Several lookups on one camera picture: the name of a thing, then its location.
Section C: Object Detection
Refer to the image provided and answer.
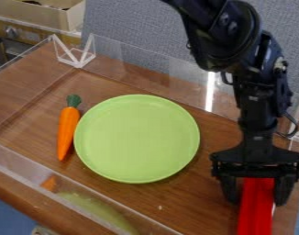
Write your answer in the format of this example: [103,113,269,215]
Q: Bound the clear acrylic enclosure wall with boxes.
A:
[0,32,299,235]

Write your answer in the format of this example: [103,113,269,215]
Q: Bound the wooden shelf with knob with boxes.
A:
[0,17,81,47]

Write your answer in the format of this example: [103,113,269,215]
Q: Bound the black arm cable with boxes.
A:
[276,111,299,140]

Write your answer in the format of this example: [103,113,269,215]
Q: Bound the green round plate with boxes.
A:
[73,95,200,184]

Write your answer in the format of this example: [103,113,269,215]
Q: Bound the red plastic block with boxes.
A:
[236,178,275,235]

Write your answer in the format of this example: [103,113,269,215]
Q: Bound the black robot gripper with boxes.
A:
[209,129,299,207]

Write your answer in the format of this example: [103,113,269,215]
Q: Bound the orange toy carrot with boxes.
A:
[56,95,81,161]

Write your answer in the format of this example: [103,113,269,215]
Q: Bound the clear acrylic corner bracket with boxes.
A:
[52,35,96,69]

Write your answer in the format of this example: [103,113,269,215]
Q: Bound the cardboard box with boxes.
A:
[0,0,85,31]

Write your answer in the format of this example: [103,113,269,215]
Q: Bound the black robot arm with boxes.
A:
[160,0,299,206]

